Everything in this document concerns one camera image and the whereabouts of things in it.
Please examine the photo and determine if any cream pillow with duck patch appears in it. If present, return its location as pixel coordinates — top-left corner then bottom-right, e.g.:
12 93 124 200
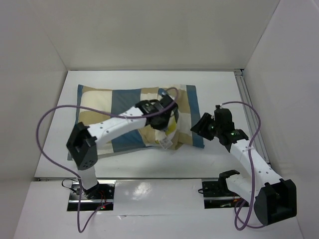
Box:
155 116 178 149

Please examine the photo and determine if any blue beige plaid pillowcase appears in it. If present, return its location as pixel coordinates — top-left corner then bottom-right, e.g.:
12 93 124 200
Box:
75 85 204 155

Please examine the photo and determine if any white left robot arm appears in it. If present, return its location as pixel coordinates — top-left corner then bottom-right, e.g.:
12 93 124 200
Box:
66 95 178 199

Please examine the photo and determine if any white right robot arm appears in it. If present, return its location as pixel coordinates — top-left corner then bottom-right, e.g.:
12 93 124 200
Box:
191 105 297 226

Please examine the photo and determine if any aluminium frame rail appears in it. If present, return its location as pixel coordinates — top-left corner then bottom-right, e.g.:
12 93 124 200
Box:
234 69 271 166

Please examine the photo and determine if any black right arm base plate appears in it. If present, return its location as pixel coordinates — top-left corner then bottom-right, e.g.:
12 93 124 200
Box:
197 180 242 209

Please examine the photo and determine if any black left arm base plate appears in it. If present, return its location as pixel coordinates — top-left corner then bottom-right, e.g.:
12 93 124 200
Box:
61 180 115 212

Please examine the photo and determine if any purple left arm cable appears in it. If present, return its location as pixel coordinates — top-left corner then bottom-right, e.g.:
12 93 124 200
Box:
36 87 179 233

